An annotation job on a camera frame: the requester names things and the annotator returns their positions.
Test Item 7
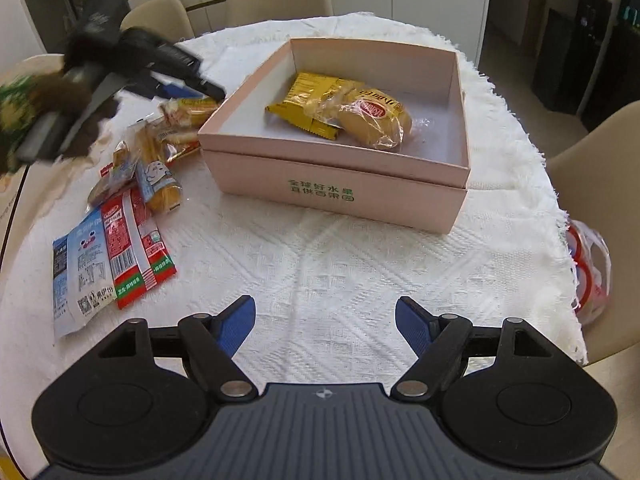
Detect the white textured tablecloth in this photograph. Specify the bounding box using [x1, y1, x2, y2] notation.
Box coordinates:
[10, 12, 588, 366]

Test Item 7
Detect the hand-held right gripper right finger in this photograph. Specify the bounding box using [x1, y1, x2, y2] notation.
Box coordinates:
[391, 296, 550, 401]

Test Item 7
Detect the clear packet of orange cakes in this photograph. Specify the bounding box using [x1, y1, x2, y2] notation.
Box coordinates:
[125, 119, 202, 163]

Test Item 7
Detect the blue cartoon snack packet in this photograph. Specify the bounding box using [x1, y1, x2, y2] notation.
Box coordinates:
[52, 207, 118, 345]

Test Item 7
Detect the red and white plastic bag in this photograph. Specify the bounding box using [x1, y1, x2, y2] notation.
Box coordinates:
[565, 219, 612, 328]

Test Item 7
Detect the yellow snack packet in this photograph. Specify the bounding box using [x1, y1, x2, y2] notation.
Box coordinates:
[265, 72, 351, 140]

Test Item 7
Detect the red sausage packet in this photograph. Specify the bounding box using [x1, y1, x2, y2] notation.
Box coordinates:
[131, 187, 178, 288]
[102, 195, 151, 310]

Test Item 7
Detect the beige dining chair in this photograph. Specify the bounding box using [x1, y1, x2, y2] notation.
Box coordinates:
[547, 102, 640, 366]

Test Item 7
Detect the cartoon print cake packet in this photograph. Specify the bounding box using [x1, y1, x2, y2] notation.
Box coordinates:
[134, 157, 185, 216]

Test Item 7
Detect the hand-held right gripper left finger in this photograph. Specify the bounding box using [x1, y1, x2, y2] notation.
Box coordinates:
[100, 295, 257, 403]

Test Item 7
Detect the pink cardboard box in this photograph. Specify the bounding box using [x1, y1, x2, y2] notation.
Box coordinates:
[197, 37, 472, 235]

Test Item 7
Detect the striped clear cake packet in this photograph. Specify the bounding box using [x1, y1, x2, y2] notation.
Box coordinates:
[159, 96, 222, 128]

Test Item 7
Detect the clear packet of brown cake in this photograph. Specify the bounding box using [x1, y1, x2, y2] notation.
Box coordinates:
[87, 139, 140, 207]

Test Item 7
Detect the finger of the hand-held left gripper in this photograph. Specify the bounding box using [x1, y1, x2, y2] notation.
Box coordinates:
[125, 72, 202, 101]
[125, 29, 227, 100]

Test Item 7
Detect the beige chair back left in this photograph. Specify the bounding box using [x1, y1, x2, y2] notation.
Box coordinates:
[120, 0, 196, 43]

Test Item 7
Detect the black water dispenser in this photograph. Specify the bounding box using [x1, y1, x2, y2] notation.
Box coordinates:
[531, 0, 613, 113]

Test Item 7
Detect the dark sideboard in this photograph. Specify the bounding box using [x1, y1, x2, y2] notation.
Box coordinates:
[585, 0, 640, 133]

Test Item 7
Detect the clear bread packet red label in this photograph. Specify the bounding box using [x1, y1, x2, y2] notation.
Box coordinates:
[305, 81, 431, 151]

